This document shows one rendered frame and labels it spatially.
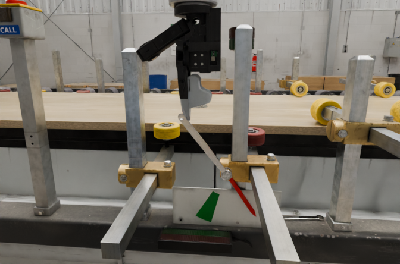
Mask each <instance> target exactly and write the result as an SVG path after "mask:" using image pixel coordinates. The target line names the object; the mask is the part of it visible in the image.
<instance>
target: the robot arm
mask: <svg viewBox="0 0 400 264"><path fill-rule="evenodd" d="M168 1H169V6H171V7H172V8H174V16H175V17H179V18H182V19H180V20H179V21H178V22H176V23H175V24H173V25H172V26H171V27H169V28H168V29H166V30H165V31H163V32H162V33H161V34H159V35H158V36H156V37H155V38H153V39H152V40H150V41H147V42H146V43H144V44H143V45H141V46H140V47H139V49H138V50H137V51H136V53H137V54H138V56H139V58H140V59H141V60H142V62H145V61H148V62H150V61H153V60H155V59H156V58H157V57H159V56H160V53H162V52H163V51H165V50H166V49H168V48H169V47H170V46H172V45H173V44H176V45H177V46H176V68H177V78H178V86H179V96H180V103H181V107H182V112H183V114H184V116H185V117H186V119H187V120H188V121H190V116H191V108H194V107H197V106H201V105H205V104H208V103H210V102H211V98H212V93H211V91H210V90H208V89H206V88H204V87H202V85H201V77H200V76H199V75H198V74H192V72H199V73H211V72H213V71H220V70H221V8H215V7H216V6H217V5H218V0H168ZM185 18H186V19H185ZM196 20H199V23H198V24H196V23H197V21H196Z"/></svg>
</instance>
